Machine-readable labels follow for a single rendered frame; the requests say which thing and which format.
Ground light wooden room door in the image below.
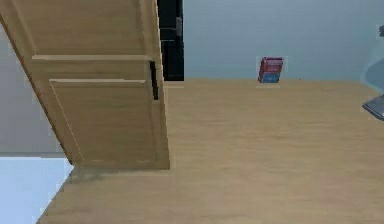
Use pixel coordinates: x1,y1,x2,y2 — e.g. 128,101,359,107
0,0,171,171

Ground black cabinet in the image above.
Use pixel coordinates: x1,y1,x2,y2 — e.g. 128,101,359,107
156,0,185,82

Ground red and blue box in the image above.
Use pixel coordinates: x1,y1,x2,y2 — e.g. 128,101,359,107
257,56,285,84

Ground black door handle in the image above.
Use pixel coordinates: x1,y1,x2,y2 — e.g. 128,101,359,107
149,60,160,101

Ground grey flat object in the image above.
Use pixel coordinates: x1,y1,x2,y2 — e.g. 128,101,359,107
362,94,384,121

